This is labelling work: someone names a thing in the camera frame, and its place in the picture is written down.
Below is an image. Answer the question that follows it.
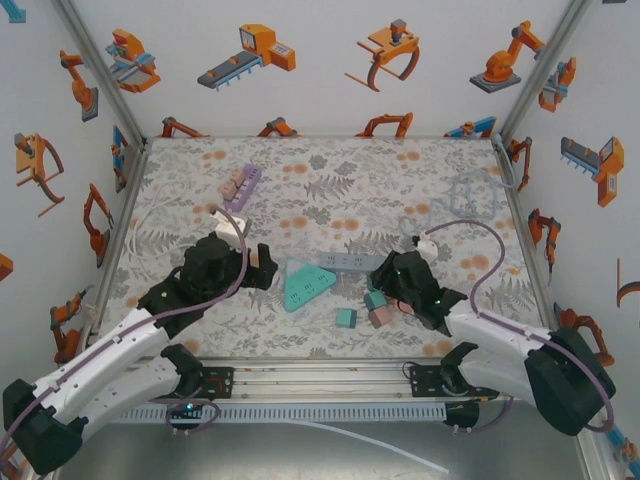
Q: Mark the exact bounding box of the floral printed tablecloth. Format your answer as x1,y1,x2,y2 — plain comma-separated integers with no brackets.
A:
97,135,556,361

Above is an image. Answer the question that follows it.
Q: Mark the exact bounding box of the purple power strip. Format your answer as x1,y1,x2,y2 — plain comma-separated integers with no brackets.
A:
222,163,264,211

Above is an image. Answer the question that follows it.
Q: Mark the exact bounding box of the aluminium frame post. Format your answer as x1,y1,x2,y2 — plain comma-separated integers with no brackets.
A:
52,0,150,147
498,0,595,144

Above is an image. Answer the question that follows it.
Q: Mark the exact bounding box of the aluminium table edge rail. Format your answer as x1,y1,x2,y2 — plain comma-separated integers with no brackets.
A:
132,358,451,402

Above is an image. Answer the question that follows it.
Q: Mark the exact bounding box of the grey-blue power strip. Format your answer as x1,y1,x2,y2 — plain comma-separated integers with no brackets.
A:
318,251,389,274

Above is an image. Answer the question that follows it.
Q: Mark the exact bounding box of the pale grey-blue power cable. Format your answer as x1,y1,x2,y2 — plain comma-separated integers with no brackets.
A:
398,132,516,241

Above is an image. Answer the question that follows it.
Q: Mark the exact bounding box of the white plastic tube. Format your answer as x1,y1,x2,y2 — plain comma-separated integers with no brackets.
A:
277,418,451,475

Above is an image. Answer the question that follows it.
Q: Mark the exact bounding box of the white slotted cable duct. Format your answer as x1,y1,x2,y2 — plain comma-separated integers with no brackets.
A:
113,403,447,425

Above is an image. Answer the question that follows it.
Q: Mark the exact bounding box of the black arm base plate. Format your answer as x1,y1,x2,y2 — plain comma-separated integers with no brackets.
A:
408,363,447,400
198,366,236,400

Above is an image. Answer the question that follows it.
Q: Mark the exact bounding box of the aluminium side rail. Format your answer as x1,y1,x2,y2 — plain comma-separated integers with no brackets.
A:
82,142,151,354
491,138,566,331

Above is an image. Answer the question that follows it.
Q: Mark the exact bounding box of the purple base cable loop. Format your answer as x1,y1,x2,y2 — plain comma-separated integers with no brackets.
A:
447,394,517,435
149,396,222,437

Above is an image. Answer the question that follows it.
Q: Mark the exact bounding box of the teal triangular power strip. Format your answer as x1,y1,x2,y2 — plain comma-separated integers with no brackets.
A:
282,255,337,314

